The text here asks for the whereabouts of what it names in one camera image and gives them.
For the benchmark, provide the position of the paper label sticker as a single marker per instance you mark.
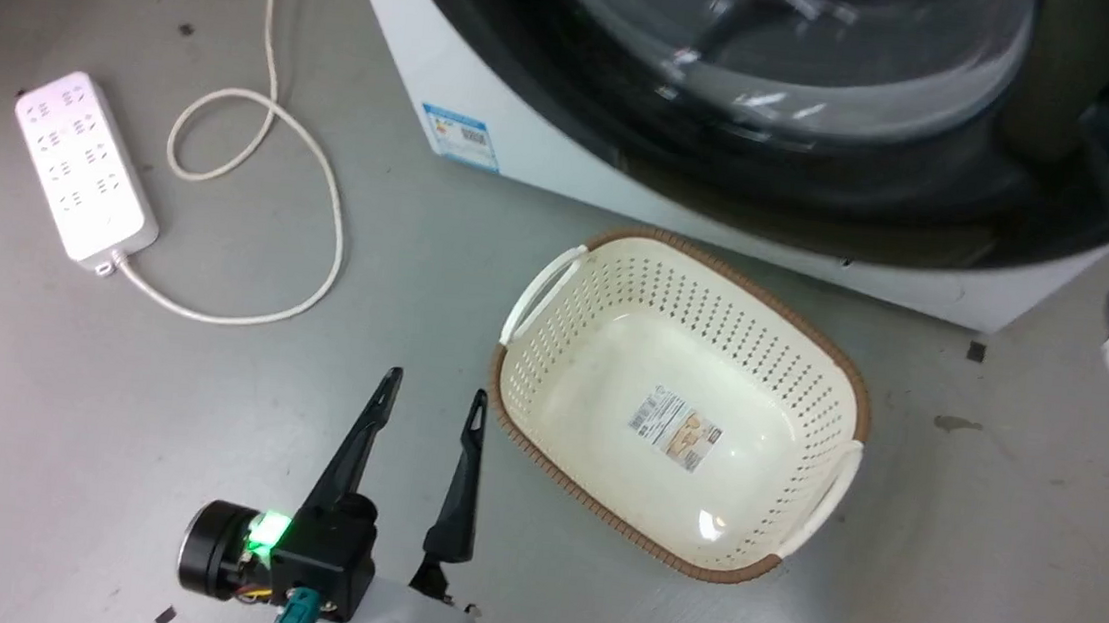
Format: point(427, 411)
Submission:
point(676, 429)

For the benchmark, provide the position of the dark glass washing machine door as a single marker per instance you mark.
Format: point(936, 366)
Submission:
point(826, 190)

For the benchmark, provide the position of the white washing machine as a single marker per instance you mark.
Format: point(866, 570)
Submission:
point(548, 150)

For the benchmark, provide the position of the cream perforated laundry basket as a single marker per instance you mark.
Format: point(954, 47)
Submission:
point(617, 287)

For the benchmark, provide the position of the blue energy label sticker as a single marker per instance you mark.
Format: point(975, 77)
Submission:
point(461, 137)

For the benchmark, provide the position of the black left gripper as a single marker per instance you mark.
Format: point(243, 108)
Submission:
point(322, 557)

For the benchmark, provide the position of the white power strip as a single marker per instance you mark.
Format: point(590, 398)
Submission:
point(83, 165)

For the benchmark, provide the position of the black tape piece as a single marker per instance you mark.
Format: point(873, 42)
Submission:
point(976, 351)
point(165, 617)

